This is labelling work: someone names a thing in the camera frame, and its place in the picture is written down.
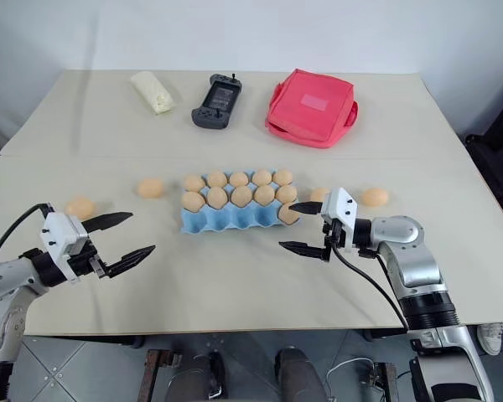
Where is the blue egg tray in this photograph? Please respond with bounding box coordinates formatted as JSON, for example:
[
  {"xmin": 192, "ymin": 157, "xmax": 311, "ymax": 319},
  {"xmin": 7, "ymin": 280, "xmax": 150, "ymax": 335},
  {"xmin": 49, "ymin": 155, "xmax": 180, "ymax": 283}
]
[{"xmin": 179, "ymin": 167, "xmax": 299, "ymax": 235}]

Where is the black handheld game controller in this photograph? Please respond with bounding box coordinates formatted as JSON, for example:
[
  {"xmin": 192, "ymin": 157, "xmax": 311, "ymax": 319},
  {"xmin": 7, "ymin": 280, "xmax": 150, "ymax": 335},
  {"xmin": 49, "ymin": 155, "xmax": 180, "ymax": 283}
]
[{"xmin": 191, "ymin": 73, "xmax": 242, "ymax": 131}]

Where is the white rolled bag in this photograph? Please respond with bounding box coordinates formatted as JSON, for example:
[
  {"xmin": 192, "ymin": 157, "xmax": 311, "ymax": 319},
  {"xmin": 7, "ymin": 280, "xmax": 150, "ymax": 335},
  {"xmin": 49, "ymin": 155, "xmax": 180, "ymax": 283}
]
[{"xmin": 129, "ymin": 70, "xmax": 178, "ymax": 115}]

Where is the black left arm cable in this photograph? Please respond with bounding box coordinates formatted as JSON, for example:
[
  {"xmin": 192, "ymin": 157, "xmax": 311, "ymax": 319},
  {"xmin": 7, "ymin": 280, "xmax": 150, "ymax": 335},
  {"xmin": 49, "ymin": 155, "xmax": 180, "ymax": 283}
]
[{"xmin": 0, "ymin": 203, "xmax": 55, "ymax": 267}]

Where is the red fabric bag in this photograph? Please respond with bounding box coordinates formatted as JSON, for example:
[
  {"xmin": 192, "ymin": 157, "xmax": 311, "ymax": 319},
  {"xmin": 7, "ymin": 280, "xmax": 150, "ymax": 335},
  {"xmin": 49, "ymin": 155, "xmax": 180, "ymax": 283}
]
[{"xmin": 264, "ymin": 68, "xmax": 359, "ymax": 150}]

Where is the dark rounded shape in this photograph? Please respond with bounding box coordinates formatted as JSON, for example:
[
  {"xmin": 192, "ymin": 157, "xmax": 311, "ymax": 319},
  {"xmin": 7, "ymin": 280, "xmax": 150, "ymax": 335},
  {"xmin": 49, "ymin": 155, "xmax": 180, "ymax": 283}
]
[
  {"xmin": 274, "ymin": 346, "xmax": 329, "ymax": 402},
  {"xmin": 165, "ymin": 350, "xmax": 228, "ymax": 402}
]

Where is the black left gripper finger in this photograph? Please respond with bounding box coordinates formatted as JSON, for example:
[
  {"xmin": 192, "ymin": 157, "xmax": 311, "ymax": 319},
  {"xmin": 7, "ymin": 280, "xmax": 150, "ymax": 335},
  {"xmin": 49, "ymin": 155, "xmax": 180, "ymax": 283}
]
[
  {"xmin": 104, "ymin": 245, "xmax": 157, "ymax": 279},
  {"xmin": 85, "ymin": 211, "xmax": 134, "ymax": 234}
]

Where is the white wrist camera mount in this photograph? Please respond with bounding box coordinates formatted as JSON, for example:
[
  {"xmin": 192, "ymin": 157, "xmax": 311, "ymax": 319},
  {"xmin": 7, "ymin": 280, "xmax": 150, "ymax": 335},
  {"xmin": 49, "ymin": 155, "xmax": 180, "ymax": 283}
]
[
  {"xmin": 319, "ymin": 187, "xmax": 359, "ymax": 253},
  {"xmin": 40, "ymin": 210, "xmax": 90, "ymax": 285}
]

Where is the white shoe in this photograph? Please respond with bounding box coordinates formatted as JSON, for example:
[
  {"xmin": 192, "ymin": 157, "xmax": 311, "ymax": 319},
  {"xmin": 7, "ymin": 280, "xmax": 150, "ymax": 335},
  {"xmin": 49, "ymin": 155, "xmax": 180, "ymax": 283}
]
[{"xmin": 476, "ymin": 322, "xmax": 503, "ymax": 357}]

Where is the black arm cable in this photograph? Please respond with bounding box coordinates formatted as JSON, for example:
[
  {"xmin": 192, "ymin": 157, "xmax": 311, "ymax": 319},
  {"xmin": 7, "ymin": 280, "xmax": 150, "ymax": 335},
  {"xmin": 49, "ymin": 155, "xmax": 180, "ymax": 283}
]
[
  {"xmin": 334, "ymin": 245, "xmax": 411, "ymax": 334},
  {"xmin": 0, "ymin": 203, "xmax": 55, "ymax": 267}
]

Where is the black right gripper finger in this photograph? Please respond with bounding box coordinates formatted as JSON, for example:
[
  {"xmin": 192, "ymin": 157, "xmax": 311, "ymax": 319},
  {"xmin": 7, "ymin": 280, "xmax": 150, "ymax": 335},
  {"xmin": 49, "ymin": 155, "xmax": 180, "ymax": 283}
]
[
  {"xmin": 288, "ymin": 201, "xmax": 325, "ymax": 217},
  {"xmin": 278, "ymin": 240, "xmax": 332, "ymax": 262}
]

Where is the white floor cable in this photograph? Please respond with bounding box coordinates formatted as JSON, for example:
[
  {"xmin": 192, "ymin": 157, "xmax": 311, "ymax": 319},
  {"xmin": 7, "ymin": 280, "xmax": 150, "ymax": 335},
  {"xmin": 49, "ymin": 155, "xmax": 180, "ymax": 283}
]
[{"xmin": 324, "ymin": 355, "xmax": 376, "ymax": 389}]

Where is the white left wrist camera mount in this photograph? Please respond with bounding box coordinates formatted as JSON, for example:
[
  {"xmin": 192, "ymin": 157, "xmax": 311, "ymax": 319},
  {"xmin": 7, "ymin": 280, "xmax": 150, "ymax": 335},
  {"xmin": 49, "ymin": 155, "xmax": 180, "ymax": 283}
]
[{"xmin": 40, "ymin": 210, "xmax": 90, "ymax": 285}]

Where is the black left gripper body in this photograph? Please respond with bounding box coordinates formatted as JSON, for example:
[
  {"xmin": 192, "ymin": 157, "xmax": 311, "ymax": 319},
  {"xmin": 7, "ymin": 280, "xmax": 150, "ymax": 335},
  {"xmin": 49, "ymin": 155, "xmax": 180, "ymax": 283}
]
[{"xmin": 65, "ymin": 238, "xmax": 111, "ymax": 281}]

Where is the rusty metal bracket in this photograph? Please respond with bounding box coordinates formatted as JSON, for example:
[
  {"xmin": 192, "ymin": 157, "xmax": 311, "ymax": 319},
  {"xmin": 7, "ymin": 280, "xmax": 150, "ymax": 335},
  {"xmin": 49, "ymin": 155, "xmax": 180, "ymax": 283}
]
[
  {"xmin": 371, "ymin": 360, "xmax": 400, "ymax": 402},
  {"xmin": 143, "ymin": 348, "xmax": 182, "ymax": 402}
]

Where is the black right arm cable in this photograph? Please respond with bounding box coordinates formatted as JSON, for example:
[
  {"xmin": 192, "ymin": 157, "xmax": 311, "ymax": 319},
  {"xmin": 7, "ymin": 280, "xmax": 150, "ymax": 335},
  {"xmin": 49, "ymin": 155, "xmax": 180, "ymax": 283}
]
[{"xmin": 334, "ymin": 245, "xmax": 411, "ymax": 334}]

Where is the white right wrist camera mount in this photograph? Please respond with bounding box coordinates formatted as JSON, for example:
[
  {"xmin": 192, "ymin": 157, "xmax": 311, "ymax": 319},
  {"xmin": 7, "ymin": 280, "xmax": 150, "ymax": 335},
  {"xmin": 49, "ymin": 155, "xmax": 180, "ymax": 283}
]
[{"xmin": 319, "ymin": 187, "xmax": 359, "ymax": 253}]

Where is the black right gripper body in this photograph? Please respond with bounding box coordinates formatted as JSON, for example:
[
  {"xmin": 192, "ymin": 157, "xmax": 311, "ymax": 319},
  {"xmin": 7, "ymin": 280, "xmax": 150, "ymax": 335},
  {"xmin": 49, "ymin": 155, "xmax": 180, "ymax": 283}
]
[{"xmin": 322, "ymin": 220, "xmax": 349, "ymax": 262}]

